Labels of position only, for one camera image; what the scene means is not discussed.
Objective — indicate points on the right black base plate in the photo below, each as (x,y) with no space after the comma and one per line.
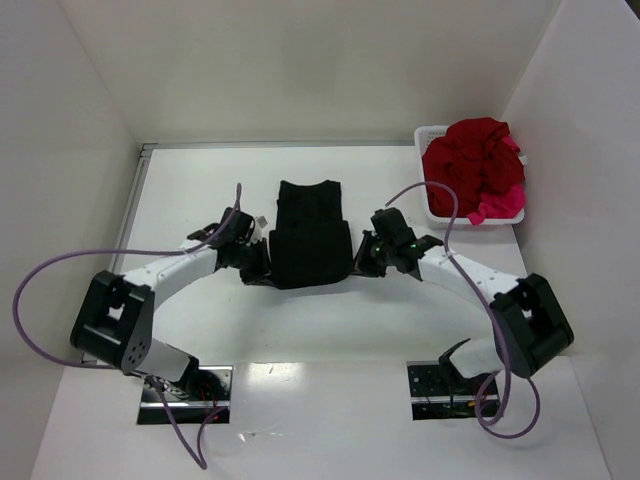
(433,397)

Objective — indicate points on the black t shirt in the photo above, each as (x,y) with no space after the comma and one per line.
(311,244)

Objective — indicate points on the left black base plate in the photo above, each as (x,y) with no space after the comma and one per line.
(210,395)

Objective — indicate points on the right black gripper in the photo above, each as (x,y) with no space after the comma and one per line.
(368,261)

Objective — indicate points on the pink t shirt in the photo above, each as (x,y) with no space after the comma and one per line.
(501,195)

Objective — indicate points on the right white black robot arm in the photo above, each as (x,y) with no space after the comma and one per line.
(529,327)

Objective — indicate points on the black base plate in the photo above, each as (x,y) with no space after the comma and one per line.
(433,397)
(210,395)

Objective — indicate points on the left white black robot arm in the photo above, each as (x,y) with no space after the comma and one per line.
(115,321)

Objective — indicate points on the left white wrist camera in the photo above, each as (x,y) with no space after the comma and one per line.
(258,226)

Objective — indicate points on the dark red t shirt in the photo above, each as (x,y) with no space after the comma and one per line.
(475,165)

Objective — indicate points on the white plastic basket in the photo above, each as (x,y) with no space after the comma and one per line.
(435,175)

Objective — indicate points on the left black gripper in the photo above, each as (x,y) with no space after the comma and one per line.
(256,270)

